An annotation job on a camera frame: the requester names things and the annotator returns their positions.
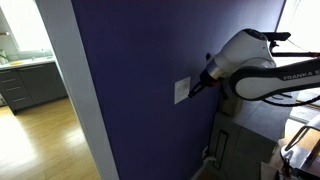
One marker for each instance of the white kitchen countertop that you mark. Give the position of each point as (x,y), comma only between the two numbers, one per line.
(26,62)

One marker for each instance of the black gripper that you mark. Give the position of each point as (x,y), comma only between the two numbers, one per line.
(207,80)

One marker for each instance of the dark grey kitchen cabinet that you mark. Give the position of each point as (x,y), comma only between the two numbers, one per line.
(30,86)

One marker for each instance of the white door frame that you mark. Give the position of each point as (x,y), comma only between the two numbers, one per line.
(76,93)

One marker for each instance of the black camera on stand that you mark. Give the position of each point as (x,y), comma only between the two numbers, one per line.
(278,36)

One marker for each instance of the yellow item on counter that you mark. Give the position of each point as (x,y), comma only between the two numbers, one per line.
(16,63)

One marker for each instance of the white wall light switch plate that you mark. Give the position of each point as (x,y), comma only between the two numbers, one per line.
(181,90)

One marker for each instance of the metal frame chair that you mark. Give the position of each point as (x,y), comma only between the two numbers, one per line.
(300,150)

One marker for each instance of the white wall outlet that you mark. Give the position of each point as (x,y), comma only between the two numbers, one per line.
(204,153)

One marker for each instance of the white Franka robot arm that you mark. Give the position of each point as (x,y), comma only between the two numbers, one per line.
(253,63)

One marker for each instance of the grey storage cabinet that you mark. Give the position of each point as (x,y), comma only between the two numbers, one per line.
(246,143)

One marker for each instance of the green plant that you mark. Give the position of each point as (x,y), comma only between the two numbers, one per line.
(3,56)

